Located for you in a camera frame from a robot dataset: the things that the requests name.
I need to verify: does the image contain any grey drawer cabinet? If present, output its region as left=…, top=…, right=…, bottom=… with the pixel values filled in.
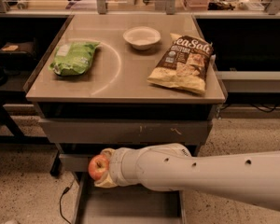
left=22, top=13, right=229, bottom=175

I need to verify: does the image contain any dark box on shelf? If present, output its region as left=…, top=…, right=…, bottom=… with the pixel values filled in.
left=0, top=42, right=37, bottom=58

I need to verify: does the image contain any open bottom grey drawer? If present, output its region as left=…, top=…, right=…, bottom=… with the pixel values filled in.
left=72, top=173, right=187, bottom=224

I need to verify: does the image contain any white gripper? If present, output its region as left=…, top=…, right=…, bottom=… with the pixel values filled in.
left=94, top=147, right=139, bottom=189

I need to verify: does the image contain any white bowl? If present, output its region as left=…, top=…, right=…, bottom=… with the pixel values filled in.
left=123, top=26, right=161, bottom=50

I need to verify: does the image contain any black floor cable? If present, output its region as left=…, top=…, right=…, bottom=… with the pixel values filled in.
left=58, top=177, right=77, bottom=224

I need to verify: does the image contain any brown sea salt chip bag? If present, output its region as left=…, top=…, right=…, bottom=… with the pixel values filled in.
left=147, top=34, right=213, bottom=95

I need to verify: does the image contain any black table leg frame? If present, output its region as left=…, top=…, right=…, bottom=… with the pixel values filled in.
left=0, top=93, right=62, bottom=176

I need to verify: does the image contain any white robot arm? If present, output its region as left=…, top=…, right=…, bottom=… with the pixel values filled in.
left=89, top=143, right=280, bottom=211

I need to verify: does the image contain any top grey drawer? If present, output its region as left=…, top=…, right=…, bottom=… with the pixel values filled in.
left=39, top=119, right=212, bottom=146

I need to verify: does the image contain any middle grey drawer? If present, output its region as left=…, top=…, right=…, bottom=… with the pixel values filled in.
left=59, top=153, right=199, bottom=175

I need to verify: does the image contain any green snack bag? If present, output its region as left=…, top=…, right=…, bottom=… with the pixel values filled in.
left=49, top=41, right=100, bottom=77

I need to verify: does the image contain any red apple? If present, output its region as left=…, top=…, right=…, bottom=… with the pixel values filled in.
left=88, top=154, right=109, bottom=181

